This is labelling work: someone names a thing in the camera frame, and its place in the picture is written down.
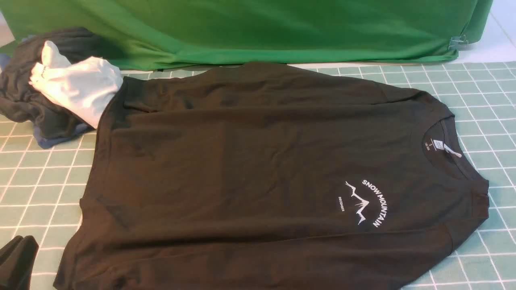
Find green backdrop cloth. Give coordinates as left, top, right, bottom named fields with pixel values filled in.
left=1, top=0, right=493, bottom=71

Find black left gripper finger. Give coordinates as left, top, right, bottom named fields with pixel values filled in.
left=0, top=236, right=39, bottom=290

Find silver binder clip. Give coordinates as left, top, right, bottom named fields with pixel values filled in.
left=448, top=35, right=469, bottom=51

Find white garment in pile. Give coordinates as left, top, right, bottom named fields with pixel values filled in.
left=29, top=41, right=123, bottom=129

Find dark gray long-sleeve top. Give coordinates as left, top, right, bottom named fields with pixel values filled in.
left=54, top=62, right=489, bottom=290

